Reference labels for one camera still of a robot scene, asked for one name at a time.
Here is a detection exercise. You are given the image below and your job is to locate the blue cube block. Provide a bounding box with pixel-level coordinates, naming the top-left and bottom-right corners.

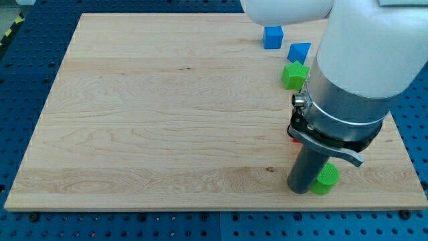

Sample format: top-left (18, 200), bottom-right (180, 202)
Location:
top-left (262, 26), bottom-right (284, 49)

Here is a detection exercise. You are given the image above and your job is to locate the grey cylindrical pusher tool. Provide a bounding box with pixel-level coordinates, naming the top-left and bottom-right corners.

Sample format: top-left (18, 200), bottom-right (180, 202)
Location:
top-left (287, 145), bottom-right (330, 193)

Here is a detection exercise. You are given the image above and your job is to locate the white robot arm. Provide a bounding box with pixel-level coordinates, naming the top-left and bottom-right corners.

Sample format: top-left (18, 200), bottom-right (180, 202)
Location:
top-left (241, 0), bottom-right (427, 166)

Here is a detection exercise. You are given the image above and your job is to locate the green star block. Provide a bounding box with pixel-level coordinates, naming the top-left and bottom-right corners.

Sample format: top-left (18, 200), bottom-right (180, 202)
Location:
top-left (282, 61), bottom-right (310, 91)

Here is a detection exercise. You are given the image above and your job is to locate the green cylinder block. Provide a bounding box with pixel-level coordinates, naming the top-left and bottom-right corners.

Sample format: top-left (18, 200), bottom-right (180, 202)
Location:
top-left (310, 162), bottom-right (340, 195)

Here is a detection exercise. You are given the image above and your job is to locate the light wooden board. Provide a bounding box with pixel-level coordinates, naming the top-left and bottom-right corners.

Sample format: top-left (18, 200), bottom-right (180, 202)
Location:
top-left (5, 13), bottom-right (427, 212)

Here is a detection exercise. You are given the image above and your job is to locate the blue triangle block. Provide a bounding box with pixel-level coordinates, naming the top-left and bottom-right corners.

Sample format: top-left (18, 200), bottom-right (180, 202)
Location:
top-left (287, 42), bottom-right (311, 65)

